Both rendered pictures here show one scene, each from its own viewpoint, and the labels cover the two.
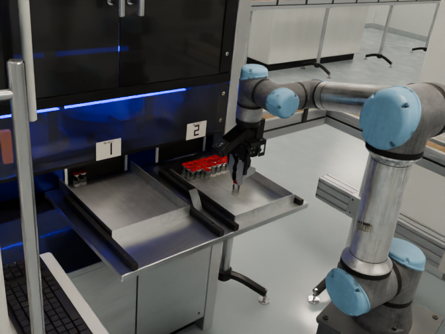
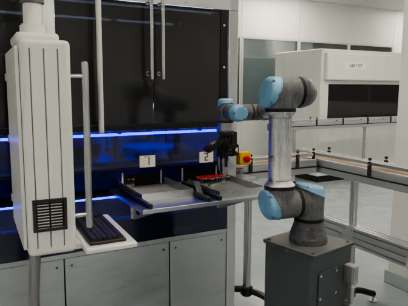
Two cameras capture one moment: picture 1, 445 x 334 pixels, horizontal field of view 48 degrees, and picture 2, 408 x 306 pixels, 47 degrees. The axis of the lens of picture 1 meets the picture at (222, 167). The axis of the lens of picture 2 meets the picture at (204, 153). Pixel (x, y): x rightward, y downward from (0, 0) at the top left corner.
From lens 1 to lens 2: 1.02 m
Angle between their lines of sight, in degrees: 23
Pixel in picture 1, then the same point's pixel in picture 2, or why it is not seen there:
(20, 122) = (85, 88)
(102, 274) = (144, 252)
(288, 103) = (240, 111)
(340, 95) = not seen: hidden behind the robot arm
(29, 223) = (87, 139)
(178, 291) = (201, 283)
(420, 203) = not seen: outside the picture
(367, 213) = (270, 149)
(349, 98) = not seen: hidden behind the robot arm
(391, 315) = (306, 229)
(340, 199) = (336, 229)
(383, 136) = (266, 99)
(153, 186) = (175, 187)
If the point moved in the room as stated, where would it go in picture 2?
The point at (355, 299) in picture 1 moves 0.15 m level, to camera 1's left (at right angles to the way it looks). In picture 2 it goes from (269, 203) to (229, 200)
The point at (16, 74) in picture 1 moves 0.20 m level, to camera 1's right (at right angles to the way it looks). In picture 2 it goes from (84, 66) to (137, 66)
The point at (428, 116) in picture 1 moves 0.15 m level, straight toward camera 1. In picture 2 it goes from (288, 87) to (268, 87)
